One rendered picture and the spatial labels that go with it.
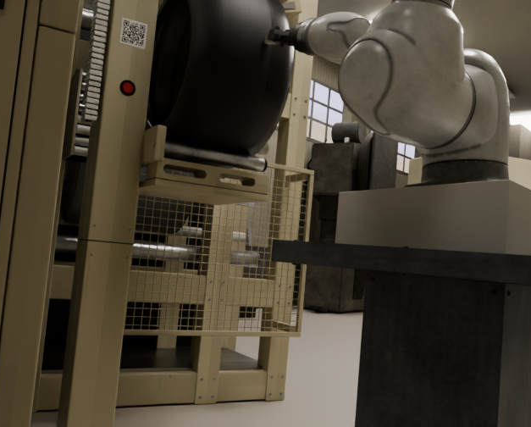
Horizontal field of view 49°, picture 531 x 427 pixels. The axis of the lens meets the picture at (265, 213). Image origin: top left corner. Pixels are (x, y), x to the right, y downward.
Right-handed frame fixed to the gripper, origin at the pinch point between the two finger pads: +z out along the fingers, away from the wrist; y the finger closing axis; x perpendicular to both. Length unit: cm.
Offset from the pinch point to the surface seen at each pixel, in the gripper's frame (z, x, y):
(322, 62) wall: 595, -75, -388
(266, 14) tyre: 7.9, -6.9, -0.4
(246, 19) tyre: 5.7, -3.7, 6.5
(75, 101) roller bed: 59, 30, 38
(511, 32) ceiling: 384, -146, -515
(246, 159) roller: 8.2, 34.9, -4.3
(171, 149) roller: 7.9, 35.9, 19.7
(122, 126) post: 16.8, 32.8, 32.1
